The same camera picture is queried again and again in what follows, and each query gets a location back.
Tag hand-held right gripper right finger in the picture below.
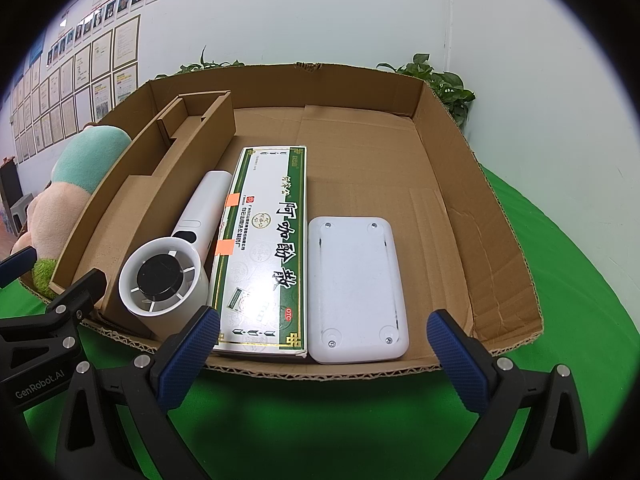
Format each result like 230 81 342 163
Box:
426 309 588 480

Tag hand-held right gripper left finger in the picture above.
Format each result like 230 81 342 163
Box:
55 304 221 480

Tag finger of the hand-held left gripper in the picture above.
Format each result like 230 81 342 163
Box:
0 268 108 344
0 245 38 288

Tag pink and teal plush toy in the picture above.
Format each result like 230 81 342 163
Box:
11 122 133 301

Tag green and white medicine box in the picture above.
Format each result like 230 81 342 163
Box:
206 146 308 360

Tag white plastic device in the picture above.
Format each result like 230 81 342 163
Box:
306 216 411 366

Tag white handheld fan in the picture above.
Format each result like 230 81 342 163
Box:
118 170 233 339

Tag cardboard box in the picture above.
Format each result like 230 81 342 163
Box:
20 61 545 381

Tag grey plastic stool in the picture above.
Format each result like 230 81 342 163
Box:
7 192 38 236

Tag black cabinet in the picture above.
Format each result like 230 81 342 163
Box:
0 157 23 206

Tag cardboard insert divider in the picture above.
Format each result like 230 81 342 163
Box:
51 90 237 311

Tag green tablecloth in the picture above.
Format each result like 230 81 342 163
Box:
20 160 636 480

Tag potted green plant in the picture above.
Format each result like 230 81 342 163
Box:
155 46 246 80
377 53 476 128

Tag wall of framed documents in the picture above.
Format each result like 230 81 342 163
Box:
10 14 142 163

